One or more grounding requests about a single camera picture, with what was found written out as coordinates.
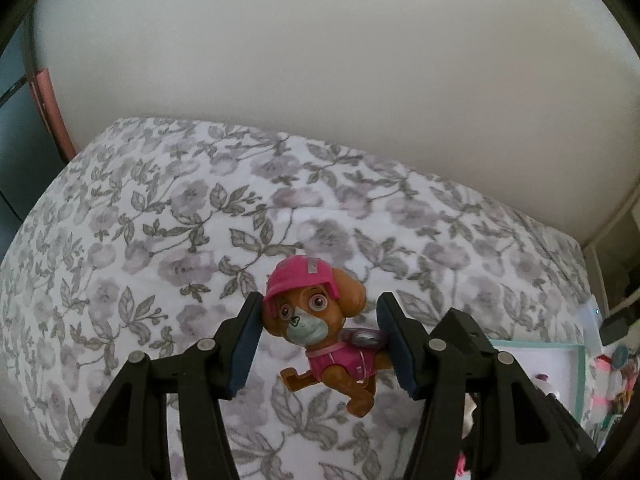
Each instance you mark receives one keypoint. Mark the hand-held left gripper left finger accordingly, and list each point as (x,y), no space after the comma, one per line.
(245,345)

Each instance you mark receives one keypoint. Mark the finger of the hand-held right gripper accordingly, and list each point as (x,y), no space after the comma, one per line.
(467,332)

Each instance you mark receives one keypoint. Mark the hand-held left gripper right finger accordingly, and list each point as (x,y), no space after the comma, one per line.
(395,345)

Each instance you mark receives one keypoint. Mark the brown dog toy figure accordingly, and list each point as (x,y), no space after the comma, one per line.
(310,305)

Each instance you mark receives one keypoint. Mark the round blue badge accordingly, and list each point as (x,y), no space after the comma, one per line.
(621,355)

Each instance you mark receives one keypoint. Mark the white box device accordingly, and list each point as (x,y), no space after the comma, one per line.
(590,325)

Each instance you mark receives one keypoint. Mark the black power adapter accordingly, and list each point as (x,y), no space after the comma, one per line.
(615,327)

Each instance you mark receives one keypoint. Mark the white shelf unit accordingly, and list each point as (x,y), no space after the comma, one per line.
(600,260)

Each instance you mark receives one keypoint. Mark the dark blue cabinet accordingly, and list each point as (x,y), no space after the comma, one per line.
(20,150)

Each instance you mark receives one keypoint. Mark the pink bed frame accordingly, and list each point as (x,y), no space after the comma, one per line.
(50,115)

